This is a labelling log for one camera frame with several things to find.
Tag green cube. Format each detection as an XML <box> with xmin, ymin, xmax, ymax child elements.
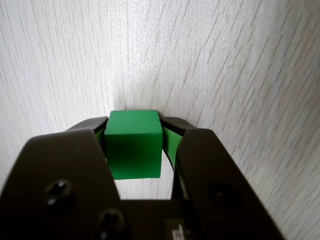
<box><xmin>103</xmin><ymin>109</ymin><xmax>163</xmax><ymax>180</ymax></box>

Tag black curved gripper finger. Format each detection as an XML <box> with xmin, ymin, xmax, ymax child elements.
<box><xmin>159</xmin><ymin>116</ymin><xmax>286</xmax><ymax>240</ymax></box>

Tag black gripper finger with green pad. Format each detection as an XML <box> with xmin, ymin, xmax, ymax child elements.
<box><xmin>0</xmin><ymin>116</ymin><xmax>126</xmax><ymax>240</ymax></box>

